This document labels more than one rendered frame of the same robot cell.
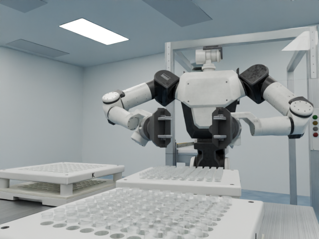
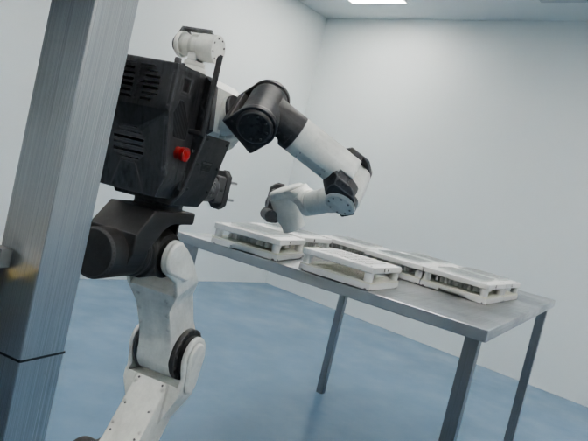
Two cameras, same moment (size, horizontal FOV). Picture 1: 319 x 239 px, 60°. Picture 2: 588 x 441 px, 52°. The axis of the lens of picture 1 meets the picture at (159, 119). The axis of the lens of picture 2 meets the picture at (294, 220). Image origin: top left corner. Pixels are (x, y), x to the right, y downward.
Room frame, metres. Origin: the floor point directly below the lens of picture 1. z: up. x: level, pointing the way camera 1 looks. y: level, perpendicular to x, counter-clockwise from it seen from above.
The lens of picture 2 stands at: (2.70, 0.23, 1.13)
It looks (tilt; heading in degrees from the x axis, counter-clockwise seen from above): 4 degrees down; 185
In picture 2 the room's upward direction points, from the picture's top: 13 degrees clockwise
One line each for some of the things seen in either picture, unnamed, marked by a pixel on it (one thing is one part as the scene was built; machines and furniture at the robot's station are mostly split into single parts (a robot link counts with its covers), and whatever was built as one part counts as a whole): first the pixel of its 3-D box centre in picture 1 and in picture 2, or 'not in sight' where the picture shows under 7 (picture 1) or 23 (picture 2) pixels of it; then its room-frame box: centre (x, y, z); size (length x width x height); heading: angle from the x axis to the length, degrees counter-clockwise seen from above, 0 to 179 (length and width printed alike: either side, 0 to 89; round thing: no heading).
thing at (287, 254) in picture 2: not in sight; (258, 247); (0.65, -0.06, 0.88); 0.24 x 0.24 x 0.02; 75
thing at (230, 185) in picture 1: (185, 178); (261, 234); (0.65, -0.06, 0.93); 0.25 x 0.24 x 0.02; 75
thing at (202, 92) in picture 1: (210, 103); (165, 129); (1.33, -0.24, 1.18); 0.34 x 0.30 x 0.36; 75
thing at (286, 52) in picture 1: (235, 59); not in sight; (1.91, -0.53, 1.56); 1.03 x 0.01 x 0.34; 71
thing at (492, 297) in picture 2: not in sight; (462, 290); (0.43, 0.69, 0.88); 0.24 x 0.24 x 0.02; 63
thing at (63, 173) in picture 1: (64, 170); (353, 260); (0.79, 0.27, 0.93); 0.25 x 0.24 x 0.02; 66
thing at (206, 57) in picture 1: (207, 59); (199, 52); (1.27, -0.22, 1.38); 0.10 x 0.07 x 0.09; 75
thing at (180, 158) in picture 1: (208, 151); not in sight; (2.73, -0.48, 0.86); 1.30 x 0.29 x 0.10; 161
